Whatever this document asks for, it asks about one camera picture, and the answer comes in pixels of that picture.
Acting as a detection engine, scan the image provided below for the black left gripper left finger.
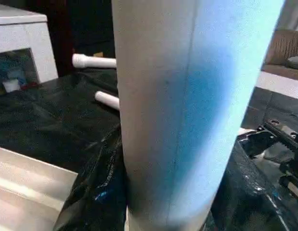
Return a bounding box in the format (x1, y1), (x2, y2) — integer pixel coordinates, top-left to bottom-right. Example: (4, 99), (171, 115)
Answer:
(52, 123), (132, 231)

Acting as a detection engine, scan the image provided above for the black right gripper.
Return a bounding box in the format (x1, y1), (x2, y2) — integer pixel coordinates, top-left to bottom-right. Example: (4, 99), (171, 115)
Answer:
(238, 119), (298, 193)

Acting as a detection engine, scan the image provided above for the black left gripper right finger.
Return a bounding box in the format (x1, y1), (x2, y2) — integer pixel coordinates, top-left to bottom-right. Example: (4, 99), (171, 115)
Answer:
(207, 140), (298, 231)

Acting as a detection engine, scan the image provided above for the white plastic table leg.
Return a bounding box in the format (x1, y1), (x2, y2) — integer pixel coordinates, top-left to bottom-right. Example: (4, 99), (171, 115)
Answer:
(72, 53), (117, 69)
(111, 0), (287, 231)
(94, 91), (121, 111)

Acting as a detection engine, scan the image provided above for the black work mat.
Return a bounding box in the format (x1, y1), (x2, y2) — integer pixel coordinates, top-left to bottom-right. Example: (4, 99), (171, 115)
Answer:
(0, 67), (298, 231)

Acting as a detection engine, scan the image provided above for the grey cushion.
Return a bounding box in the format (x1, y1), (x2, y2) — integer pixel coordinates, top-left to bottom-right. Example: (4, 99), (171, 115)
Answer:
(285, 56), (298, 71)

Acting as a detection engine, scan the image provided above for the wicker chair with cushion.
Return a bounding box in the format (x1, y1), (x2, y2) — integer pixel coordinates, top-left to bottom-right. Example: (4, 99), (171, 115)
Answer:
(261, 29), (298, 82)

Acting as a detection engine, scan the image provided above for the white cabinet with glass doors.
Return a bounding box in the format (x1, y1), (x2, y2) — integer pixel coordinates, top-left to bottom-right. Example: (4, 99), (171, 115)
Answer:
(0, 4), (59, 96)

